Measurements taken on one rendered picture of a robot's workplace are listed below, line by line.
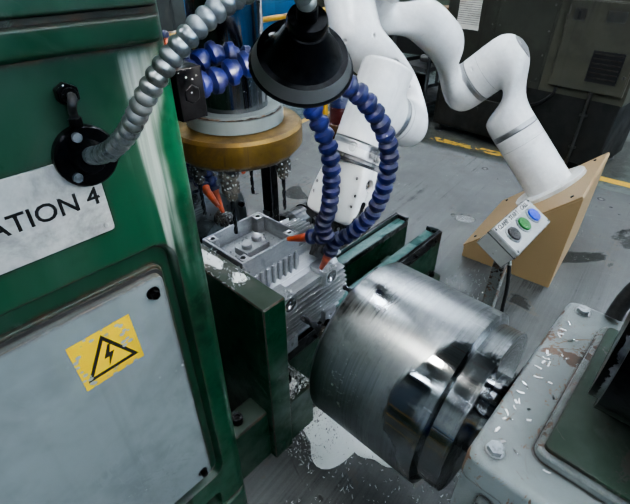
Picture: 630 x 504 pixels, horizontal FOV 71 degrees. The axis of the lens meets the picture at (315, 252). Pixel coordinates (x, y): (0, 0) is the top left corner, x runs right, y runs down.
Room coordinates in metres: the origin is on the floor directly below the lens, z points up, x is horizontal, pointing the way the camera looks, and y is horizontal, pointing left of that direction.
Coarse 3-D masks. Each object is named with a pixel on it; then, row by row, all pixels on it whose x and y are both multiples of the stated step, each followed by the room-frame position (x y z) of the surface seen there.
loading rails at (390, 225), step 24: (408, 216) 1.02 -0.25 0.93; (360, 240) 0.92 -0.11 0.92; (384, 240) 0.94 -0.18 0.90; (432, 240) 0.91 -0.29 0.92; (360, 264) 0.87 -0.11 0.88; (384, 264) 0.82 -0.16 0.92; (408, 264) 0.84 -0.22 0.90; (432, 264) 0.93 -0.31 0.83; (312, 336) 0.59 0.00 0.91; (288, 360) 0.55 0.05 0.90
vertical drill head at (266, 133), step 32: (192, 0) 0.55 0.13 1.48; (256, 0) 0.57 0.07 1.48; (224, 32) 0.54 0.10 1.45; (256, 32) 0.57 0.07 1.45; (224, 96) 0.54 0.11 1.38; (256, 96) 0.56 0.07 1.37; (192, 128) 0.55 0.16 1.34; (224, 128) 0.52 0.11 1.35; (256, 128) 0.53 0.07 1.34; (288, 128) 0.56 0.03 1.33; (192, 160) 0.51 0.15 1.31; (224, 160) 0.50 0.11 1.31; (256, 160) 0.51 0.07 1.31; (288, 160) 0.59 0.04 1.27; (224, 192) 0.52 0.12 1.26
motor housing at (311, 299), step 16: (288, 224) 0.69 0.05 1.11; (304, 224) 0.68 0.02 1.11; (304, 256) 0.62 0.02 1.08; (288, 272) 0.58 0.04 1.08; (304, 272) 0.60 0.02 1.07; (288, 288) 0.56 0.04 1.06; (304, 288) 0.56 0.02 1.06; (320, 288) 0.58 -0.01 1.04; (336, 288) 0.61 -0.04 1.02; (304, 304) 0.55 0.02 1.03; (320, 304) 0.58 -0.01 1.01; (288, 320) 0.52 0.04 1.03
